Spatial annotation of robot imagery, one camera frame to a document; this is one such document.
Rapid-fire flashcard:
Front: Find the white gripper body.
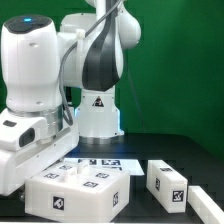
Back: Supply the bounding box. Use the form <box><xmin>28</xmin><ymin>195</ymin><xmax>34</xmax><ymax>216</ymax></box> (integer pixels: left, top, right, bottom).
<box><xmin>0</xmin><ymin>124</ymin><xmax>79</xmax><ymax>196</ymax></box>

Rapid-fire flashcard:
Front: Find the white door panel front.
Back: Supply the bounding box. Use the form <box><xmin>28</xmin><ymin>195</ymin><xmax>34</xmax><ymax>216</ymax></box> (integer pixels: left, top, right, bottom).
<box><xmin>26</xmin><ymin>161</ymin><xmax>89</xmax><ymax>188</ymax></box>

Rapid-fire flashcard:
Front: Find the white cabinet box body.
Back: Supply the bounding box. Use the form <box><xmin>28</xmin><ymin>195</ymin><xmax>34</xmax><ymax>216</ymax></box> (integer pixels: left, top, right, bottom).
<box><xmin>24</xmin><ymin>160</ymin><xmax>131</xmax><ymax>224</ymax></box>

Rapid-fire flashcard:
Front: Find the white cabinet door panel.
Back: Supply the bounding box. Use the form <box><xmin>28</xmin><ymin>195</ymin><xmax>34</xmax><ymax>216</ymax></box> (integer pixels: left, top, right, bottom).
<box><xmin>74</xmin><ymin>161</ymin><xmax>130</xmax><ymax>190</ymax></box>

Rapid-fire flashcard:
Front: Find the white cabinet block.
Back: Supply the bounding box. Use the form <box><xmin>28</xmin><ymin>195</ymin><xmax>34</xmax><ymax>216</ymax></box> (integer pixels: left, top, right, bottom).
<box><xmin>146</xmin><ymin>160</ymin><xmax>188</xmax><ymax>213</ymax></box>

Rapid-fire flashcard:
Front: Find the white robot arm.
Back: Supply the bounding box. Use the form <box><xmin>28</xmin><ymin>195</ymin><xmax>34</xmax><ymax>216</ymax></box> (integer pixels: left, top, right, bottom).
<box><xmin>0</xmin><ymin>0</ymin><xmax>141</xmax><ymax>196</ymax></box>

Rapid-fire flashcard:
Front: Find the white marker sheet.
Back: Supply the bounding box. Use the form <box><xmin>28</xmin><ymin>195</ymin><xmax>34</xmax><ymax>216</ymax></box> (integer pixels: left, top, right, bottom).
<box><xmin>64</xmin><ymin>157</ymin><xmax>145</xmax><ymax>176</ymax></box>

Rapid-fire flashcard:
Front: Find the white bar piece right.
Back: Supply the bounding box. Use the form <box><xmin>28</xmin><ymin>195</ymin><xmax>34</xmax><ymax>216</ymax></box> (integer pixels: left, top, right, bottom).
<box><xmin>188</xmin><ymin>186</ymin><xmax>224</xmax><ymax>224</ymax></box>

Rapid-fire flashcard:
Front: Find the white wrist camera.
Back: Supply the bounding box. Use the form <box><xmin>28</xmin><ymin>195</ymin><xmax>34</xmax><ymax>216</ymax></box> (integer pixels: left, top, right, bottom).
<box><xmin>0</xmin><ymin>109</ymin><xmax>47</xmax><ymax>152</ymax></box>

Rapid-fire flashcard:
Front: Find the grey corrugated cable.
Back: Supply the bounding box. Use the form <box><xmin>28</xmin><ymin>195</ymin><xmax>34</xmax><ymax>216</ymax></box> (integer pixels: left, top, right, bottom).
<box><xmin>58</xmin><ymin>0</ymin><xmax>124</xmax><ymax>127</ymax></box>

